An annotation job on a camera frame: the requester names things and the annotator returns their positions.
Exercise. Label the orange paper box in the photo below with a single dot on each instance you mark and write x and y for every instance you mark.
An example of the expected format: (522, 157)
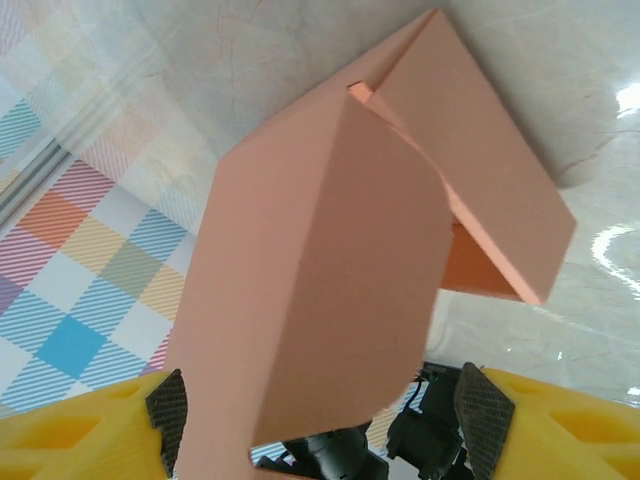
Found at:
(310, 225)

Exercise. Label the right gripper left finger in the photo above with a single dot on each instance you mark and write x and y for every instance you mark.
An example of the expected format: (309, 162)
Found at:
(85, 440)

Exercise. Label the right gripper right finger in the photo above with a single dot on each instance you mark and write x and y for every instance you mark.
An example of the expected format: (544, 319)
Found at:
(560, 435)

